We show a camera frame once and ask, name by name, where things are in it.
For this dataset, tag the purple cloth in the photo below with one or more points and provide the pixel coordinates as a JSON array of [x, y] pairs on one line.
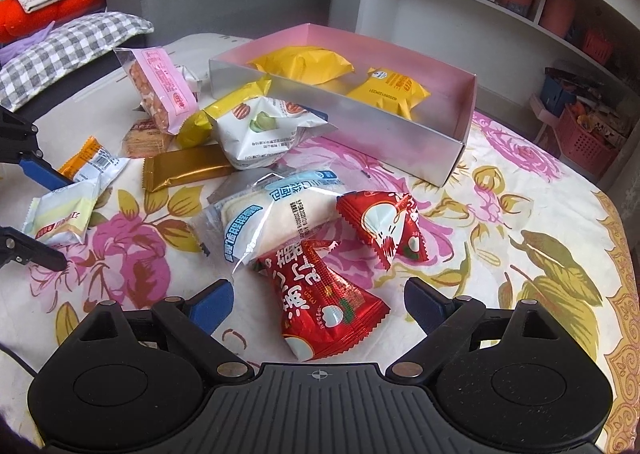
[[20, 46]]

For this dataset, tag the pink cardboard box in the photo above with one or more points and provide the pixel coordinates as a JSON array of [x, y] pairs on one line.
[[375, 129]]

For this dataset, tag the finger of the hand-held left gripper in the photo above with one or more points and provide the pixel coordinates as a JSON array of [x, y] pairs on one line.
[[30, 251], [42, 171]]

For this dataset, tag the large pink slatted basket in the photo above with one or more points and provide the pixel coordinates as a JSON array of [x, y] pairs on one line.
[[585, 144]]

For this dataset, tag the yellow waffle snack packet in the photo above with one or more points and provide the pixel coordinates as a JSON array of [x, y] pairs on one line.
[[387, 91]]

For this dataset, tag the small red basket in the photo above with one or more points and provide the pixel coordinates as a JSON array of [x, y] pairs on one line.
[[597, 46]]

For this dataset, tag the orange and white packet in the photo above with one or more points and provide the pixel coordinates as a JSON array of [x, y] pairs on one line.
[[92, 161]]

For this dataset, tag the yellow striped long packet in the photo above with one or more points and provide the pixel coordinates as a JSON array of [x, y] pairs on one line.
[[220, 109]]

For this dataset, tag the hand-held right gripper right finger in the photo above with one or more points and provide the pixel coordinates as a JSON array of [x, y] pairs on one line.
[[425, 306]]

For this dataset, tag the white crinkled snack packet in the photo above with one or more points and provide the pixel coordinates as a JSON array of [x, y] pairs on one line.
[[260, 134]]

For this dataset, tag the clear bread packet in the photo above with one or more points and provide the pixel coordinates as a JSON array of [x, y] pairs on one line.
[[270, 219]]

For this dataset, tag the plain pink pot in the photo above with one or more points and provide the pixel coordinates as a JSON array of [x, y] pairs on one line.
[[556, 14]]

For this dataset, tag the grey checked pillow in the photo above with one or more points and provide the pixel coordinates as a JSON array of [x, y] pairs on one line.
[[60, 54]]

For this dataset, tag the pink nut brittle packet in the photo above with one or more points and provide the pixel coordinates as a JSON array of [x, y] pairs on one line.
[[160, 84]]

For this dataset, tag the large yellow snack packet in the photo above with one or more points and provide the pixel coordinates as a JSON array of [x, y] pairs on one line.
[[300, 64]]

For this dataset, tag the white shelf unit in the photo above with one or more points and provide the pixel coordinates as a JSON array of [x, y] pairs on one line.
[[415, 4]]

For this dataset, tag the silver foil packet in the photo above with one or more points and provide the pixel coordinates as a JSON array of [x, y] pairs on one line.
[[225, 191]]

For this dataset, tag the blue box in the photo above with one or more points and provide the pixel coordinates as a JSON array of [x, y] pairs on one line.
[[557, 94]]

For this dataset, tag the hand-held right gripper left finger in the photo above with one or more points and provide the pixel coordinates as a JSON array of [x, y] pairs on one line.
[[212, 306]]

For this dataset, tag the orange cushion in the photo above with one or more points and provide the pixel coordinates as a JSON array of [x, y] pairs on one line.
[[45, 16]]

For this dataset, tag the gold bar packet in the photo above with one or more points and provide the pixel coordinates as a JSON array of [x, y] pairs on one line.
[[185, 166]]

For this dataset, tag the red triangular snack packet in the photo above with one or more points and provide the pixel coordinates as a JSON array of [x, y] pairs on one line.
[[320, 304], [385, 229]]

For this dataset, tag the pale yellow cake packet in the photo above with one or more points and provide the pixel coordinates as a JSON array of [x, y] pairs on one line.
[[62, 214]]

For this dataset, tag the brown biscuit packet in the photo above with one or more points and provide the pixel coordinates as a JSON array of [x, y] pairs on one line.
[[142, 141]]

